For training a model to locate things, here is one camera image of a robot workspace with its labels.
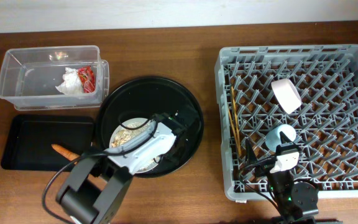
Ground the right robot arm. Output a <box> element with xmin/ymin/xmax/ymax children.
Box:
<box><xmin>237</xmin><ymin>131</ymin><xmax>319</xmax><ymax>223</ymax></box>

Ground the pink bowl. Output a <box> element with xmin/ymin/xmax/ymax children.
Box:
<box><xmin>271</xmin><ymin>78</ymin><xmax>301</xmax><ymax>114</ymax></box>

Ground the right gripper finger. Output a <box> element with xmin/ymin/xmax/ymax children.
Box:
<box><xmin>245</xmin><ymin>138</ymin><xmax>257</xmax><ymax>164</ymax></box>
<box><xmin>279</xmin><ymin>131</ymin><xmax>296</xmax><ymax>146</ymax></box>

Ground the black rectangular tray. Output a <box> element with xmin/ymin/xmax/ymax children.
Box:
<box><xmin>1</xmin><ymin>114</ymin><xmax>94</xmax><ymax>171</ymax></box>

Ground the clear plastic bin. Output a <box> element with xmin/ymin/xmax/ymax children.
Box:
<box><xmin>0</xmin><ymin>45</ymin><xmax>109</xmax><ymax>111</ymax></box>

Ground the light blue cup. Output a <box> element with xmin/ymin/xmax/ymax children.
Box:
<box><xmin>265</xmin><ymin>124</ymin><xmax>296</xmax><ymax>152</ymax></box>

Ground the grey dishwasher rack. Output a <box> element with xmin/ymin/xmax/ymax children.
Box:
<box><xmin>214</xmin><ymin>45</ymin><xmax>358</xmax><ymax>202</ymax></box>

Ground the white napkin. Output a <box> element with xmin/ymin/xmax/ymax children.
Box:
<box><xmin>55</xmin><ymin>67</ymin><xmax>84</xmax><ymax>95</ymax></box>

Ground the grey plate with food scraps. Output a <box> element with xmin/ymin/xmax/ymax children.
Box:
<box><xmin>109</xmin><ymin>118</ymin><xmax>162</xmax><ymax>174</ymax></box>

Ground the red snack wrapper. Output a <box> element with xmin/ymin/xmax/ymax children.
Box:
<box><xmin>77</xmin><ymin>66</ymin><xmax>96</xmax><ymax>93</ymax></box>

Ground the carrot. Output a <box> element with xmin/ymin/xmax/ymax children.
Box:
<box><xmin>51</xmin><ymin>144</ymin><xmax>79</xmax><ymax>161</ymax></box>

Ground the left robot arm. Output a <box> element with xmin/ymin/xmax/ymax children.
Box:
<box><xmin>41</xmin><ymin>105</ymin><xmax>204</xmax><ymax>223</ymax></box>

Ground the round black tray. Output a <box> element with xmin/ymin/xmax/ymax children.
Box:
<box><xmin>95</xmin><ymin>77</ymin><xmax>204</xmax><ymax>178</ymax></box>

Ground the wooden chopstick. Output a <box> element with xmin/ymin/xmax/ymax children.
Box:
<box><xmin>228</xmin><ymin>112</ymin><xmax>242</xmax><ymax>158</ymax></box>
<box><xmin>231</xmin><ymin>86</ymin><xmax>242</xmax><ymax>158</ymax></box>

